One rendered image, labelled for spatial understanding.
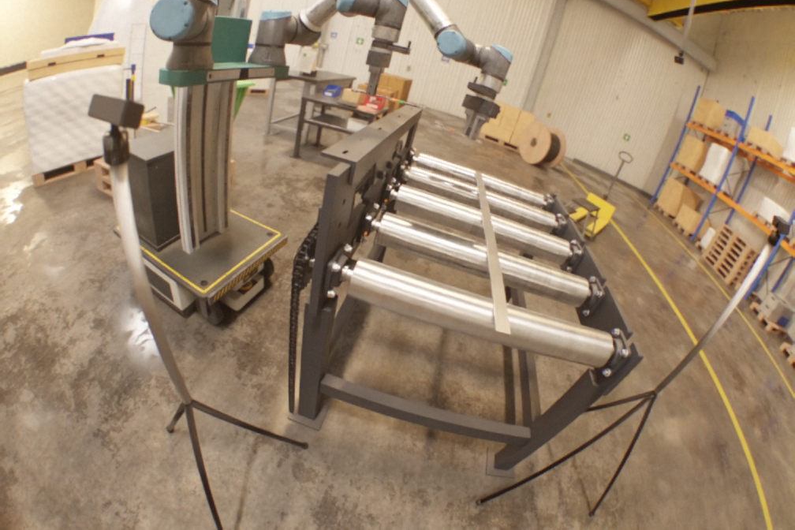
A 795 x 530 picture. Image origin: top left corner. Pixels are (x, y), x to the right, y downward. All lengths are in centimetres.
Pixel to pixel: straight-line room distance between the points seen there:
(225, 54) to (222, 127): 37
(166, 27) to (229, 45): 55
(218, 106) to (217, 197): 51
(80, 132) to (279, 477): 357
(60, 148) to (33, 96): 64
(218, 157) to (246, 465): 145
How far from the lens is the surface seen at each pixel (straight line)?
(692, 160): 1150
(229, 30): 157
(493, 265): 102
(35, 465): 186
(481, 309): 85
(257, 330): 184
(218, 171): 181
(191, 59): 126
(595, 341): 101
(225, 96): 168
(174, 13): 109
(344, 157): 76
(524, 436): 142
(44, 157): 399
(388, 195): 135
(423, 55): 1137
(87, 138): 398
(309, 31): 168
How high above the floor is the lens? 141
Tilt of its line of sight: 30 degrees down
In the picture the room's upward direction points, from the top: 16 degrees clockwise
